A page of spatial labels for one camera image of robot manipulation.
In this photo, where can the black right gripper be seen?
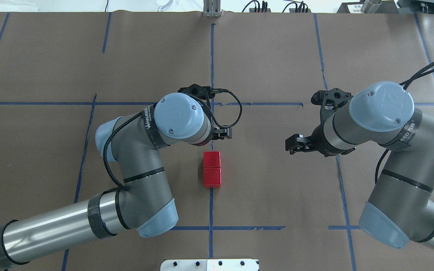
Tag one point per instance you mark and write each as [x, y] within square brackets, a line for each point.
[319, 141]

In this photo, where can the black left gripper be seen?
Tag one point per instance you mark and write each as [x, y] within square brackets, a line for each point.
[222, 133]

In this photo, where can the red block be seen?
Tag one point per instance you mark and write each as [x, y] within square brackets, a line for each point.
[212, 177]
[212, 159]

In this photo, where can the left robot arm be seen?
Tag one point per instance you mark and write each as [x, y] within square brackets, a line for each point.
[141, 198]

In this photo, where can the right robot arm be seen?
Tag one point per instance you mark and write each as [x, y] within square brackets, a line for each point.
[399, 208]

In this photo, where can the center blue tape line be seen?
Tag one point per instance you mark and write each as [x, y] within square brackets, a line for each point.
[211, 190]

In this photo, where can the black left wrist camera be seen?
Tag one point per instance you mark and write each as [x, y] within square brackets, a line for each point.
[205, 93]

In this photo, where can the aluminium frame post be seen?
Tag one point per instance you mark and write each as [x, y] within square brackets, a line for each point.
[212, 8]

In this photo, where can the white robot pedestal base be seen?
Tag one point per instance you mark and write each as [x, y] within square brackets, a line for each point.
[210, 265]

